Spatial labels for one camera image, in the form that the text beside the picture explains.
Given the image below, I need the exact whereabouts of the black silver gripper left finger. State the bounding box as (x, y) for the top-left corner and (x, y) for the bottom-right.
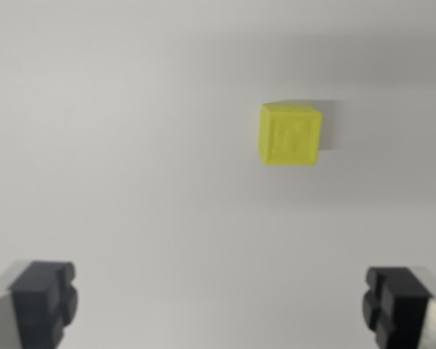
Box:
(0, 260), (79, 349)

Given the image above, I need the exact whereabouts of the black silver gripper right finger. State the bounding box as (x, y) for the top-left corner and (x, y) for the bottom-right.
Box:
(362, 266), (436, 349)

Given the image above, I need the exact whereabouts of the yellow embossed cube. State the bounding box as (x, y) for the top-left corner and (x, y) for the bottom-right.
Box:
(257, 103), (324, 167)

